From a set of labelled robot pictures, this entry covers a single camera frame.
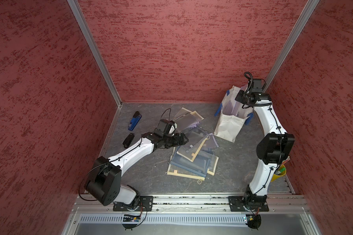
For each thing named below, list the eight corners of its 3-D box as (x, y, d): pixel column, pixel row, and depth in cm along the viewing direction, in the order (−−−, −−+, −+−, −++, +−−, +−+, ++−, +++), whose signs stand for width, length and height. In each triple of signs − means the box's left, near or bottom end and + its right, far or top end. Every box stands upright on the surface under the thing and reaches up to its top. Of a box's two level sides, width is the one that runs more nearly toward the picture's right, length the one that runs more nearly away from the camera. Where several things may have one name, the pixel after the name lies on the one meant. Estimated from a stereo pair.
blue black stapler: (129, 130, 106) (127, 127, 103) (135, 114, 116) (134, 111, 113) (136, 131, 106) (134, 128, 103) (142, 114, 116) (141, 111, 113)
